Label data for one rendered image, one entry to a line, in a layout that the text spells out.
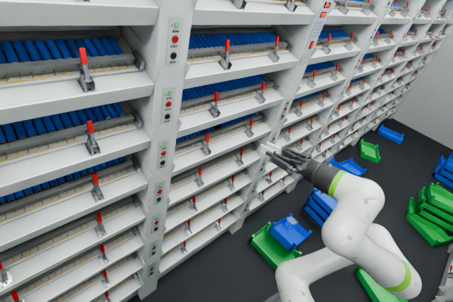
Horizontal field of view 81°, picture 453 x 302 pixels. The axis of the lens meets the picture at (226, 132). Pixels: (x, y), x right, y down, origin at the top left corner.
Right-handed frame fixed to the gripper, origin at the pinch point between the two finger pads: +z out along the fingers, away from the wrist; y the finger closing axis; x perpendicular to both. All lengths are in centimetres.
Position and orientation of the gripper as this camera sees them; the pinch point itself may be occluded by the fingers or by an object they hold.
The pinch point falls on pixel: (269, 149)
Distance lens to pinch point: 101.5
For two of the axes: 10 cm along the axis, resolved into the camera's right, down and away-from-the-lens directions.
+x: 0.7, -8.9, -4.4
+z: -6.9, -3.6, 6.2
